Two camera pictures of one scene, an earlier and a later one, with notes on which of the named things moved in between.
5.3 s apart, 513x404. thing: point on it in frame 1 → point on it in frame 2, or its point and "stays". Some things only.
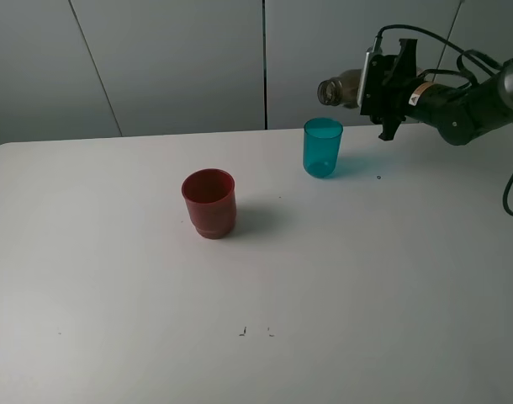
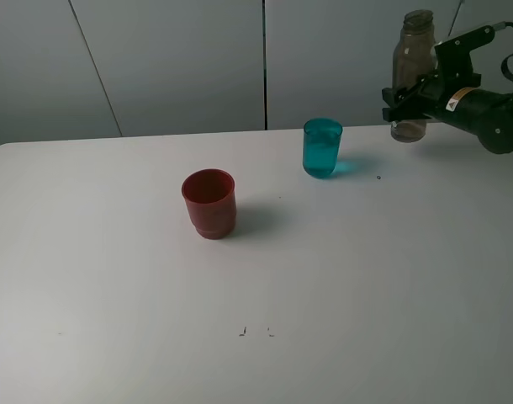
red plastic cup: x=209 y=195 stays
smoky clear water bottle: x=341 y=90 → x=415 y=57
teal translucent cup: x=320 y=146 stays
